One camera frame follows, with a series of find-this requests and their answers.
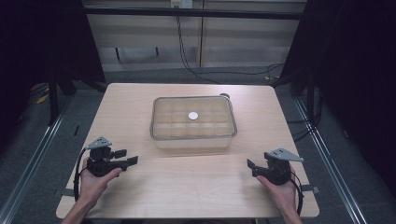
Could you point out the clear plastic lidded container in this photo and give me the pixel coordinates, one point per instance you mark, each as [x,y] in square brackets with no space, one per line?
[193,126]

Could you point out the person's left hand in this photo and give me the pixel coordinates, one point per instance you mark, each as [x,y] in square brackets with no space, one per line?
[95,185]

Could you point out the black metal stand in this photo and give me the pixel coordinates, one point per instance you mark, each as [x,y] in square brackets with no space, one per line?
[53,99]

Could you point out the person's right hand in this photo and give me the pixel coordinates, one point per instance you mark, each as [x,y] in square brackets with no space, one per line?
[280,194]

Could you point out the dark curtain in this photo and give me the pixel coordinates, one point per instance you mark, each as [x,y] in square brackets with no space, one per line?
[40,40]
[351,77]

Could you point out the metal floor rail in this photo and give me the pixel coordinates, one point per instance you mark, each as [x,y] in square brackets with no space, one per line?
[28,168]
[330,161]

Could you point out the black horizontal metal bar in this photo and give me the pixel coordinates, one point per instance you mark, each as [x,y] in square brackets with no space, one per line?
[193,13]

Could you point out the white wall socket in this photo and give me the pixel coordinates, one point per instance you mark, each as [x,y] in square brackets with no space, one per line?
[181,3]

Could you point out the small black floor strip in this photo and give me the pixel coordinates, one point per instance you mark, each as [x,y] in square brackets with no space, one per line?
[76,130]

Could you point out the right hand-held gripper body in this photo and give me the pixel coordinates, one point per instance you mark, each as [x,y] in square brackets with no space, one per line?
[277,169]

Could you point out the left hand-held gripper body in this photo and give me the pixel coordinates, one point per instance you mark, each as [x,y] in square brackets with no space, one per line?
[99,163]

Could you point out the grey tape tab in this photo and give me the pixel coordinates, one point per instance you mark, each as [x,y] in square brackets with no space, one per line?
[67,192]
[309,188]

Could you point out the yellow floor object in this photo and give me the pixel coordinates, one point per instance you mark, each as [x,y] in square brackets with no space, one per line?
[42,98]

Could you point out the white round lid disc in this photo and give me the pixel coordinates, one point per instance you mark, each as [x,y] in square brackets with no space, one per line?
[193,116]

